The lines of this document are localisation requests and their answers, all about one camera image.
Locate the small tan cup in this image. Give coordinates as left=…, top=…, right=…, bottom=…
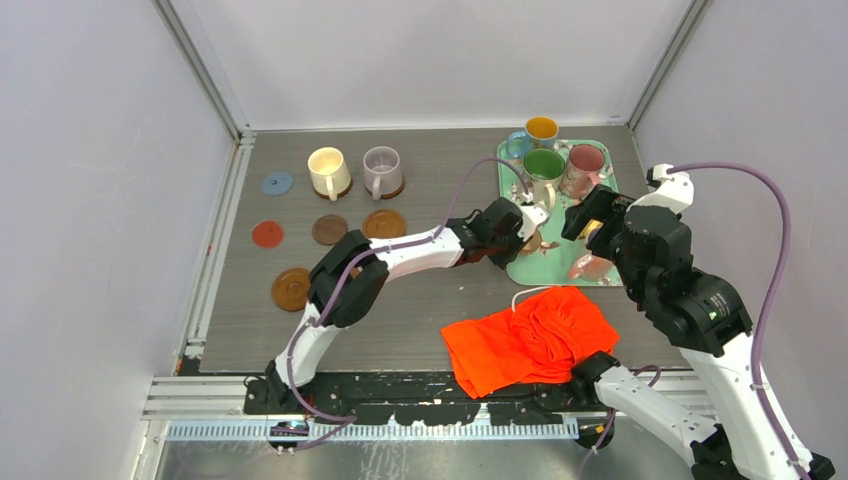
left=520, top=230, right=543, bottom=255

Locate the lilac ceramic mug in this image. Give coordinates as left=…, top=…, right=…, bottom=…
left=363, top=146, right=405, bottom=193

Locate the dark walnut round coaster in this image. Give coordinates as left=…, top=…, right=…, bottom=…
left=311, top=214, right=348, bottom=246

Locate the cream white mug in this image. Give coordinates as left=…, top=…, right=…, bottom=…
left=307, top=147, right=353, bottom=188

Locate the red round coaster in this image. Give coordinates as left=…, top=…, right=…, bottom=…
left=251, top=220, right=285, bottom=249

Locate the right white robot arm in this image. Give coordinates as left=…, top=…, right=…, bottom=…
left=562, top=185, right=836, bottom=479

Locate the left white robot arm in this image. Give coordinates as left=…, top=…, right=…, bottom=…
left=265, top=197, right=550, bottom=413

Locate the blue round coaster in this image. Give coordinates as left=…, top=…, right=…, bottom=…
left=260, top=171, right=294, bottom=196

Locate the pink floral mug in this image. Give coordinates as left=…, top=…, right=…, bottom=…
left=560, top=144, right=606, bottom=199

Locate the green inside mug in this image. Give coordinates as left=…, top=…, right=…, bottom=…
left=522, top=148, right=566, bottom=213

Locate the blue mug yellow inside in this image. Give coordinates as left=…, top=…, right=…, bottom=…
left=505, top=116, right=559, bottom=159

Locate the orange cloth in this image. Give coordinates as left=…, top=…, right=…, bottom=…
left=441, top=286, right=620, bottom=399

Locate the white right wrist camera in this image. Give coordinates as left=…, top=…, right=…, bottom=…
left=641, top=164, right=694, bottom=214

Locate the white cord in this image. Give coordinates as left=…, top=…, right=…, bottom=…
left=510, top=285, right=552, bottom=313

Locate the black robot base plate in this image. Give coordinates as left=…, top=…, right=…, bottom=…
left=244, top=371, right=615, bottom=436

